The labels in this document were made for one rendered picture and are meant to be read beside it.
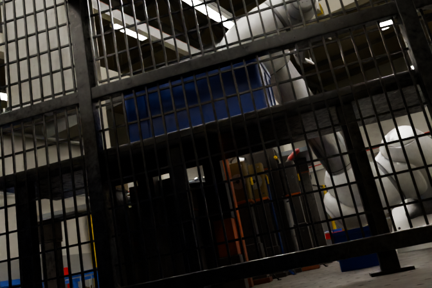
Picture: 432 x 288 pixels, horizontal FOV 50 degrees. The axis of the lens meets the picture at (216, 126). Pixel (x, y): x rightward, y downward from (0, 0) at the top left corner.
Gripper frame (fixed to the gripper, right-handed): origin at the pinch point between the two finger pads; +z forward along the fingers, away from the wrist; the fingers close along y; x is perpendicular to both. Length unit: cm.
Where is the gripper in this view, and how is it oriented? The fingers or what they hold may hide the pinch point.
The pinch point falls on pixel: (319, 49)
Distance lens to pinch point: 222.8
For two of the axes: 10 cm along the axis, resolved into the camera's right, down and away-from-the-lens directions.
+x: 5.3, 6.0, -6.0
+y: -5.1, 7.9, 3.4
